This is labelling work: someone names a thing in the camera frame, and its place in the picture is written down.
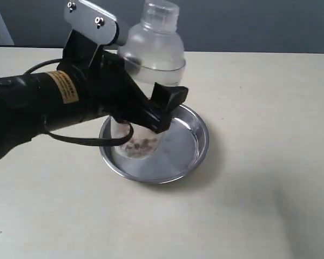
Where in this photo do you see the clear plastic shaker bottle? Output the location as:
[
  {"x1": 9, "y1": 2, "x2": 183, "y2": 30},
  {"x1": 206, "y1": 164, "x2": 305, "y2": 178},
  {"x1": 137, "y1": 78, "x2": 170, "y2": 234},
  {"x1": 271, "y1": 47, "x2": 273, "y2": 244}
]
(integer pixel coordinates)
[{"x1": 111, "y1": 1, "x2": 186, "y2": 159}]

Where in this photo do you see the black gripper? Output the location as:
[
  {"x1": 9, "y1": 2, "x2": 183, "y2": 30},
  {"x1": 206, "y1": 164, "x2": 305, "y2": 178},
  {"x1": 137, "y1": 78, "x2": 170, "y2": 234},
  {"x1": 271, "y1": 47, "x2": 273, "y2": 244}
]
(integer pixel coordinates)
[{"x1": 57, "y1": 30, "x2": 188, "y2": 133}]

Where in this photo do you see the round stainless steel plate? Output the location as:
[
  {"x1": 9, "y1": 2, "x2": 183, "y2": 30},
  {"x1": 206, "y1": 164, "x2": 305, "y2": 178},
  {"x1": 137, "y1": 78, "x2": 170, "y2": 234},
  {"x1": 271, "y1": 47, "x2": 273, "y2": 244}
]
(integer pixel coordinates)
[{"x1": 99, "y1": 105, "x2": 210, "y2": 185}]

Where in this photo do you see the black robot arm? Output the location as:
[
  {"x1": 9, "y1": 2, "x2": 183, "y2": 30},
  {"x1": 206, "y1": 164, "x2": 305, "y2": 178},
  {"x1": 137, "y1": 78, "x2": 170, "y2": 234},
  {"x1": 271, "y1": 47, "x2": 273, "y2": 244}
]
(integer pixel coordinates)
[{"x1": 0, "y1": 30, "x2": 188, "y2": 159}]

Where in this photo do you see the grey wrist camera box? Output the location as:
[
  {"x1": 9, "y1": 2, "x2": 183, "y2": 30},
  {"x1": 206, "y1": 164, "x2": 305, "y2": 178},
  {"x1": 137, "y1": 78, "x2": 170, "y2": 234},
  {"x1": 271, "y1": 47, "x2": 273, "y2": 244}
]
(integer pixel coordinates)
[{"x1": 64, "y1": 0, "x2": 130, "y2": 46}]

